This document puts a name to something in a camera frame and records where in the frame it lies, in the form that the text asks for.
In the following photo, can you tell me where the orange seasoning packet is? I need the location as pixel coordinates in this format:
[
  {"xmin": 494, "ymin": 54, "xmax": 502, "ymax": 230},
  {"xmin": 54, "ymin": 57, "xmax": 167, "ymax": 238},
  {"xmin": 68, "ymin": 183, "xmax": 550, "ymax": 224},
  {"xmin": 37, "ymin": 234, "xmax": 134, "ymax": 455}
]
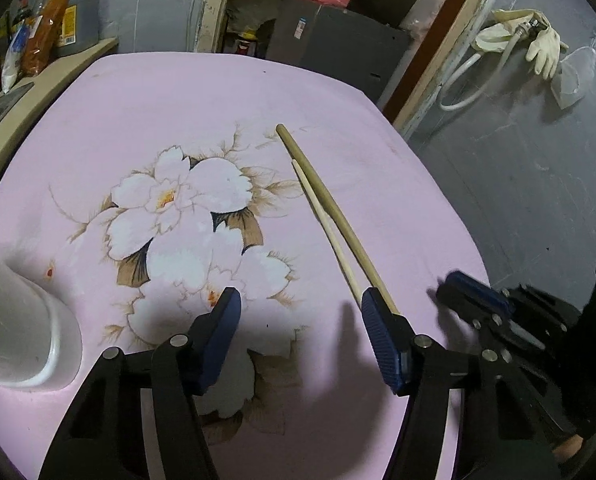
[{"xmin": 20, "ymin": 0, "xmax": 74, "ymax": 77}]

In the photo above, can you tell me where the large oil jug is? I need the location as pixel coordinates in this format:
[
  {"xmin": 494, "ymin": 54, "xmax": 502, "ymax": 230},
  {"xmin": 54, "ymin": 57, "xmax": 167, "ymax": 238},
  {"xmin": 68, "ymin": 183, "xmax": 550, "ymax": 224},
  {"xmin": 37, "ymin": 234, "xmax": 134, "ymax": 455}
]
[{"xmin": 52, "ymin": 0, "xmax": 102, "ymax": 59}]

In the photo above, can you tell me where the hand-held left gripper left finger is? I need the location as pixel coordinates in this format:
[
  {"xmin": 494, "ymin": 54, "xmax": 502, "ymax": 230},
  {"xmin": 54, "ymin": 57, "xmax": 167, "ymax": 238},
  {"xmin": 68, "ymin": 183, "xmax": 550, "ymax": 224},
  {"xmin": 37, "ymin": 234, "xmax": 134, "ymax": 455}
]
[{"xmin": 38, "ymin": 286, "xmax": 243, "ymax": 480}]

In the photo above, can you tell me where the cream rubber glove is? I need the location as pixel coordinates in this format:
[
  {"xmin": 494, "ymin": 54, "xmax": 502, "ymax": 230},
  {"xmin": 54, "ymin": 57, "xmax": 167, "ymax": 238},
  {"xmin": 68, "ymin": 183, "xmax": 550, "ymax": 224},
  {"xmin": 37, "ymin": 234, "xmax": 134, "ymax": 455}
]
[
  {"xmin": 524, "ymin": 26, "xmax": 570, "ymax": 81},
  {"xmin": 474, "ymin": 8, "xmax": 535, "ymax": 54}
]

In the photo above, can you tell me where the dark bottle red cap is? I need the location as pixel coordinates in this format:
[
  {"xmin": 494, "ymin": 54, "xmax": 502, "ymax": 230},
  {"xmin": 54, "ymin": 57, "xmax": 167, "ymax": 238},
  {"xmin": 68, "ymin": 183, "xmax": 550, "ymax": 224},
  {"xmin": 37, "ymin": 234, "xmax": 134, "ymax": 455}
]
[{"xmin": 8, "ymin": 0, "xmax": 34, "ymax": 36}]

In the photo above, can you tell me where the steel sink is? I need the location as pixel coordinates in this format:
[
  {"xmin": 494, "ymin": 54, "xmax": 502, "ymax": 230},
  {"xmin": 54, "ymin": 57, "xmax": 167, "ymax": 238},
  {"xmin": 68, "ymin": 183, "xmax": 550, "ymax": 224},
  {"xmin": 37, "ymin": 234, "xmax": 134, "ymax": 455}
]
[{"xmin": 0, "ymin": 82, "xmax": 35, "ymax": 147}]

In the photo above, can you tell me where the thin wooden chopstick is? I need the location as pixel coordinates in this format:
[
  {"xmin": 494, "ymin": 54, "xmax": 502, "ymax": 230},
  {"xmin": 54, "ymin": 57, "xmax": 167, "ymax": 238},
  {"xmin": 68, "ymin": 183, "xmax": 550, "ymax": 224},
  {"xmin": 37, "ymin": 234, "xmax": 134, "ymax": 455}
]
[{"xmin": 291, "ymin": 159, "xmax": 367, "ymax": 307}]

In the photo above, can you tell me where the wooden door frame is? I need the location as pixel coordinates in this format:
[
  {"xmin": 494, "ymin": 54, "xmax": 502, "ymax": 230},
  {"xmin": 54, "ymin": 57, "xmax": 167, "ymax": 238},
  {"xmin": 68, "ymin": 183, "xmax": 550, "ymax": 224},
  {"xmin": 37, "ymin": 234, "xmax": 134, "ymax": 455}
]
[{"xmin": 194, "ymin": 0, "xmax": 510, "ymax": 139}]

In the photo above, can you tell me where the thick wooden chopstick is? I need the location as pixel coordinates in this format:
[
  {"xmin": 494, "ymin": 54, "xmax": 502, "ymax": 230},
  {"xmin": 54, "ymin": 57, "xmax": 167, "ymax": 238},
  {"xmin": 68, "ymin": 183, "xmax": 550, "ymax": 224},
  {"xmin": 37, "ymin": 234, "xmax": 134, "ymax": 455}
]
[{"xmin": 275, "ymin": 123, "xmax": 401, "ymax": 317}]

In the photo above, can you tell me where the white plastic utensil holder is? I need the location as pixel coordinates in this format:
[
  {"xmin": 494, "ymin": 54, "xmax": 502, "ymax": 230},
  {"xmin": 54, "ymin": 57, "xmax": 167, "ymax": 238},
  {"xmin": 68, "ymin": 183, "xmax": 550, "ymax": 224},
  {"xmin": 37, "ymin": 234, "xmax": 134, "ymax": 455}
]
[{"xmin": 0, "ymin": 234, "xmax": 84, "ymax": 392}]

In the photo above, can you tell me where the person's right hand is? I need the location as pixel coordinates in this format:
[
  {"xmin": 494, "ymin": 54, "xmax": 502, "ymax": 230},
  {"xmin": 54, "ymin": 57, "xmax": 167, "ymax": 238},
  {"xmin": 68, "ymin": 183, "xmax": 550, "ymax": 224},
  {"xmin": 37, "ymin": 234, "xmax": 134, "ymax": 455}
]
[{"xmin": 552, "ymin": 434, "xmax": 585, "ymax": 462}]

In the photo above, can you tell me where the red and white canister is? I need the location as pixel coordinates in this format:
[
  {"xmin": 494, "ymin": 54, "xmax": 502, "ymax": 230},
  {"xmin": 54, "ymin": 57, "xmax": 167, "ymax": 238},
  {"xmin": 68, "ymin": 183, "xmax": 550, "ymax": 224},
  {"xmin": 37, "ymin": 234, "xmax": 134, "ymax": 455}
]
[{"xmin": 234, "ymin": 31, "xmax": 259, "ymax": 59}]

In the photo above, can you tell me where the pink floral tablecloth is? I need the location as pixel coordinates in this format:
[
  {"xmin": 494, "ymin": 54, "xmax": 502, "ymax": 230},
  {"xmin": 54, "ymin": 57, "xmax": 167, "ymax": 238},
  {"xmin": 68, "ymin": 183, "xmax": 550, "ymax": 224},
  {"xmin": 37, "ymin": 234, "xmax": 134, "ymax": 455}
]
[{"xmin": 0, "ymin": 52, "xmax": 495, "ymax": 480}]

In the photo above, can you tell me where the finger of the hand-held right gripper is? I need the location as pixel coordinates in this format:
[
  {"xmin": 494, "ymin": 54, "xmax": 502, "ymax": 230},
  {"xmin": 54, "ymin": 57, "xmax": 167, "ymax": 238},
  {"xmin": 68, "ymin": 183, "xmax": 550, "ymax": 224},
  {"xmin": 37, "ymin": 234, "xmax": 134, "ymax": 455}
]
[
  {"xmin": 499, "ymin": 284, "xmax": 585, "ymax": 357},
  {"xmin": 434, "ymin": 270, "xmax": 512, "ymax": 330}
]

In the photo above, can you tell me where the white hose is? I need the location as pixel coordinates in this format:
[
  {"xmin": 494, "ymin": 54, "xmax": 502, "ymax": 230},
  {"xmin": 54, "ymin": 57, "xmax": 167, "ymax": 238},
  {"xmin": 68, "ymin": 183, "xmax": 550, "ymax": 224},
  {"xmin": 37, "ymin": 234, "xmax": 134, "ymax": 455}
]
[{"xmin": 437, "ymin": 34, "xmax": 525, "ymax": 112}]

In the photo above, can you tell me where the black cabinet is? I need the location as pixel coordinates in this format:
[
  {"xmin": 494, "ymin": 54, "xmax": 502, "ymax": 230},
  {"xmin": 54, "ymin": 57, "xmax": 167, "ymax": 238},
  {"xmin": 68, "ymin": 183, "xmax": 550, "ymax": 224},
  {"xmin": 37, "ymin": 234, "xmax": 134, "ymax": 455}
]
[{"xmin": 264, "ymin": 0, "xmax": 415, "ymax": 112}]

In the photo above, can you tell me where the clear plastic bag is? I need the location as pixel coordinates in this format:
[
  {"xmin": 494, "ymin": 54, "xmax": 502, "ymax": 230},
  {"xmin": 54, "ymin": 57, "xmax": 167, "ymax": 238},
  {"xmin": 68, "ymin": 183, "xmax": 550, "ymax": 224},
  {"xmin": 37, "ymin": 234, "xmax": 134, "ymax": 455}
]
[{"xmin": 549, "ymin": 44, "xmax": 596, "ymax": 109}]

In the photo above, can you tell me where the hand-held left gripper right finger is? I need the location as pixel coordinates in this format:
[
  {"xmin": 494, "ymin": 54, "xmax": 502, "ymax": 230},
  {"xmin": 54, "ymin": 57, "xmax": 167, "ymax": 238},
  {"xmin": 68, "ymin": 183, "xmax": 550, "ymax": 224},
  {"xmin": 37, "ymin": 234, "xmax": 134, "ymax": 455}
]
[{"xmin": 361, "ymin": 288, "xmax": 563, "ymax": 480}]

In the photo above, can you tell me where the white and blue packet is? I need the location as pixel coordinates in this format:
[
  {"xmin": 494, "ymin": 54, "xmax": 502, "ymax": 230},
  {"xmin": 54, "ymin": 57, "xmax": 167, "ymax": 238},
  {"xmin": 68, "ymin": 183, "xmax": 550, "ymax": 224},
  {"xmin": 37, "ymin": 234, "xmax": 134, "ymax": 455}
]
[{"xmin": 0, "ymin": 14, "xmax": 34, "ymax": 94}]

